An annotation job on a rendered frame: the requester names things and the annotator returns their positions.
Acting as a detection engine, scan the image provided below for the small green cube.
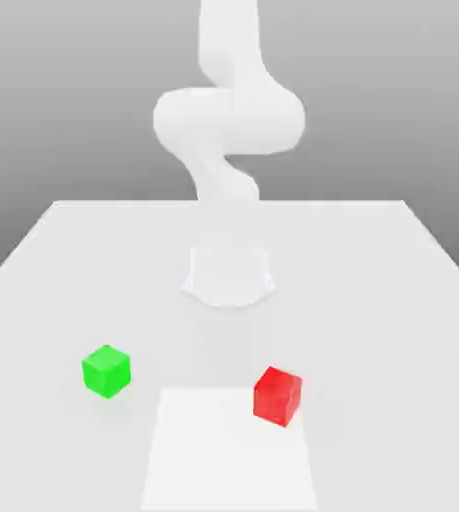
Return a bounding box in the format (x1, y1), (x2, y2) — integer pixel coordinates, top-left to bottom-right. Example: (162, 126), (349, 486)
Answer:
(81, 344), (132, 400)

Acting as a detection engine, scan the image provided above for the small red cube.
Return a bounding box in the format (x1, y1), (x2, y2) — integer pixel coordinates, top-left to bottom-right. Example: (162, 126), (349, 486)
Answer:
(252, 365), (304, 429)

